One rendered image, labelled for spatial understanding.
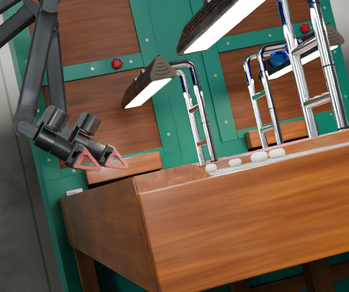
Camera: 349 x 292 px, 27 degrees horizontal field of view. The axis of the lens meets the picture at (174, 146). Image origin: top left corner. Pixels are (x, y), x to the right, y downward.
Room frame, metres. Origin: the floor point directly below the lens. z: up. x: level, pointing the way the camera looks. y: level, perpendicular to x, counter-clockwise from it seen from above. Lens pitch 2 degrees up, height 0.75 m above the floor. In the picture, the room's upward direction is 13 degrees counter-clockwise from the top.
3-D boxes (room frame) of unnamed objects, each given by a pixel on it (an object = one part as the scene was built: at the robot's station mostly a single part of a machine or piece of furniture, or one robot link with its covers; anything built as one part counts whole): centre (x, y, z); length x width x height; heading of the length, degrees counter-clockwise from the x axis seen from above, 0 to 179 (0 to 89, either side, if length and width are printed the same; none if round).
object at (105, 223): (1.97, 0.22, 0.67); 1.81 x 0.12 x 0.19; 13
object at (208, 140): (2.47, -0.02, 0.90); 0.20 x 0.19 x 0.45; 13
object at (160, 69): (2.45, 0.06, 1.08); 0.62 x 0.08 x 0.07; 13
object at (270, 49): (2.56, -0.41, 0.90); 0.20 x 0.19 x 0.45; 13
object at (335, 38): (2.58, -0.49, 1.08); 0.62 x 0.08 x 0.07; 13
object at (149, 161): (2.87, 0.22, 0.83); 0.30 x 0.06 x 0.07; 103
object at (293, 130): (3.02, -0.45, 0.83); 0.30 x 0.06 x 0.07; 103
